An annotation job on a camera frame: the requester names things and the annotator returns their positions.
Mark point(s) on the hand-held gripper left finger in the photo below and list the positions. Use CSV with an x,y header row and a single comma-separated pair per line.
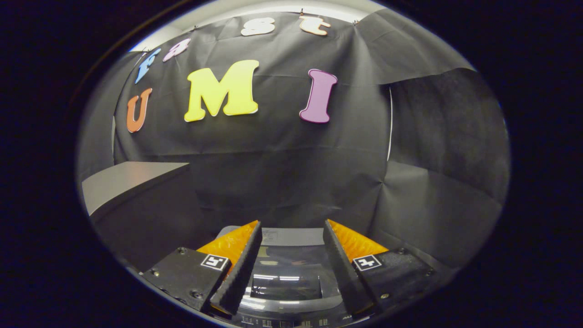
x,y
243,273

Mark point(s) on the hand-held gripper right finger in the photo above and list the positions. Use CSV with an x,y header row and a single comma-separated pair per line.
x,y
339,273

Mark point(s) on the grey washing machine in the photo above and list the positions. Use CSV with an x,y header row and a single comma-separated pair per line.
x,y
291,320

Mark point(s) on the black backdrop cloth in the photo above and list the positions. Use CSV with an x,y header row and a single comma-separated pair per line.
x,y
282,164

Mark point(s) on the grey cabinet with dark top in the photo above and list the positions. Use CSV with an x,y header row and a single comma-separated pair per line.
x,y
127,182

